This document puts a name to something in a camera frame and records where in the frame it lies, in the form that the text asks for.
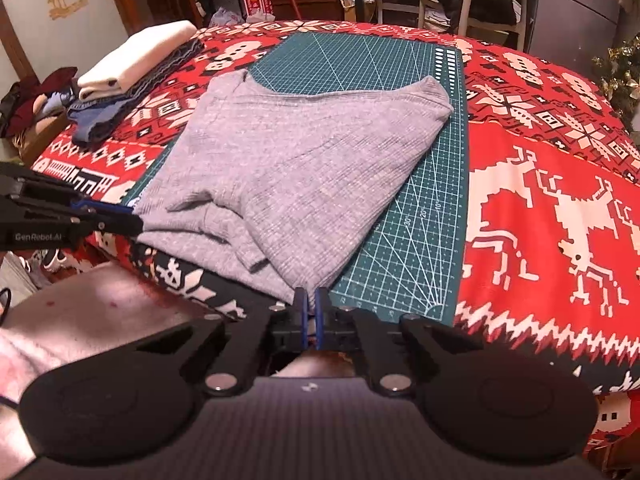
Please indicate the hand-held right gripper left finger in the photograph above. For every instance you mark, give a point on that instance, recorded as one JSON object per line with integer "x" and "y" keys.
{"x": 301, "y": 321}

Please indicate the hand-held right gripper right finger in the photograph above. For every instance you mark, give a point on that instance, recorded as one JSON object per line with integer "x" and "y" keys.
{"x": 320, "y": 321}

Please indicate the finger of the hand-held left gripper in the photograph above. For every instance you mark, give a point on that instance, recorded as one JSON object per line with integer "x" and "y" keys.
{"x": 120, "y": 224}
{"x": 50, "y": 187}

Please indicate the grey ribbed shirt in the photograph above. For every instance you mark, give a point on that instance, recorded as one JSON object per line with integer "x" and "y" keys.
{"x": 300, "y": 160}

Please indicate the dark red clothes pile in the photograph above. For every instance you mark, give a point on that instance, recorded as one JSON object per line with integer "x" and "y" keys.
{"x": 30, "y": 105}

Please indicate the folded blue jeans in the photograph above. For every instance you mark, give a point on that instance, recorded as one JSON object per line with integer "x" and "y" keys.
{"x": 95, "y": 120}

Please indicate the folded cream sweater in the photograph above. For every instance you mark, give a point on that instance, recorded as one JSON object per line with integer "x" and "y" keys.
{"x": 135, "y": 60}

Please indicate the folded dark patterned garment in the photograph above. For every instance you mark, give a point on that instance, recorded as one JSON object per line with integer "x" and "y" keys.
{"x": 170, "y": 67}

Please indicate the green cutting mat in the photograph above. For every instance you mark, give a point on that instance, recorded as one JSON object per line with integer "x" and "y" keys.
{"x": 425, "y": 185}

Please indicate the white plastic bag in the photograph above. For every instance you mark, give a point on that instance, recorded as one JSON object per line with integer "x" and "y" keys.
{"x": 226, "y": 17}

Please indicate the red box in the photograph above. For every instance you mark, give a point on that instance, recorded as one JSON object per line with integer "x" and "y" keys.
{"x": 257, "y": 2}

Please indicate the red patterned blanket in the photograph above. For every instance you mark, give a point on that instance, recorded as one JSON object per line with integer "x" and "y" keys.
{"x": 540, "y": 135}

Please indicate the christmas tree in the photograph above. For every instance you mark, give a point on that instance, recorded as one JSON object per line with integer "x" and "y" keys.
{"x": 620, "y": 80}

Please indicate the grey refrigerator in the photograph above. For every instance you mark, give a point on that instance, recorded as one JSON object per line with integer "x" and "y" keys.
{"x": 575, "y": 5}

